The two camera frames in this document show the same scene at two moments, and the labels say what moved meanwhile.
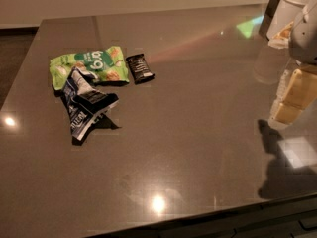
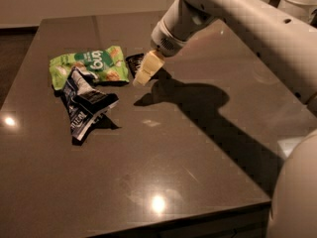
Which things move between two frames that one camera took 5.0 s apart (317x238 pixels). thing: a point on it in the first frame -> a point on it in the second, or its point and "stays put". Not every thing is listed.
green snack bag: x=108 y=64 stays put
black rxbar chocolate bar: x=140 y=69 stays put
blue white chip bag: x=83 y=101 stays put
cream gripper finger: x=301 y=92 -> x=151 y=64
